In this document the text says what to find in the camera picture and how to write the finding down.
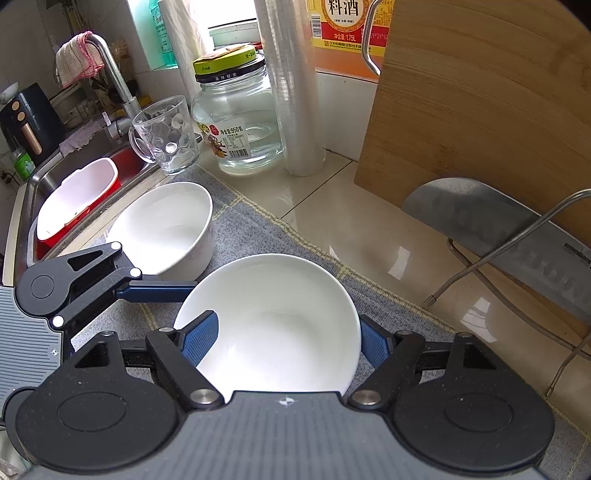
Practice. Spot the white ceramic bowl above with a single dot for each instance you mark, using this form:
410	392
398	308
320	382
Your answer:
161	230

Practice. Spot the black air fryer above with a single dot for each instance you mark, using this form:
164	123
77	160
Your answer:
27	120

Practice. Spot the stainless steel sink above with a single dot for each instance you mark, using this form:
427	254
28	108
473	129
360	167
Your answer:
21	221

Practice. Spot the white bowl with pink flowers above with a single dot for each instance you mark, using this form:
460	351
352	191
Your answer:
277	323

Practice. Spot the clear glass mug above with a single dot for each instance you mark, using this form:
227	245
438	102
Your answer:
168	134

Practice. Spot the bamboo cutting board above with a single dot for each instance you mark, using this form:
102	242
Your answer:
485	92

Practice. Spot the pink white dish cloth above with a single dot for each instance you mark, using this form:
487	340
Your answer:
76	60

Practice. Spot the checkered grey teal cloth mat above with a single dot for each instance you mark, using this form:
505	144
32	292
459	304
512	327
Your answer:
249	230

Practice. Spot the small green bottle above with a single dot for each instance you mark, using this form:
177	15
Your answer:
22	164

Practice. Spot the green soap bottle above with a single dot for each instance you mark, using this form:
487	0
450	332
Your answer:
161	46

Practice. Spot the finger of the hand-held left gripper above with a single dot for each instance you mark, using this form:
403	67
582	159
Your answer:
152	292

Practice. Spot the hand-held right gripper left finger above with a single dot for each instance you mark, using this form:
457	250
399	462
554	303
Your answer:
198	337

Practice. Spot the grey rag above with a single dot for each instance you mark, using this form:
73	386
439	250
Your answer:
81	137

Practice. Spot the cooking wine jug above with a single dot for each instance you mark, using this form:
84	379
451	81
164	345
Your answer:
346	27

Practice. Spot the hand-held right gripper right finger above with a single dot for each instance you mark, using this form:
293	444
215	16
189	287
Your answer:
376	344

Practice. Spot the short plastic wrap roll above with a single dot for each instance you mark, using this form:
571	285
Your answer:
184	32

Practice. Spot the red and white drain basket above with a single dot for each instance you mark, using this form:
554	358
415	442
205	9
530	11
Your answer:
74	198

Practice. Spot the metal faucet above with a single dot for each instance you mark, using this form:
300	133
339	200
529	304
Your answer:
113	74

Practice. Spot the tall plastic wrap roll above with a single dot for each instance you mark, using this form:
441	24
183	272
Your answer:
295	115

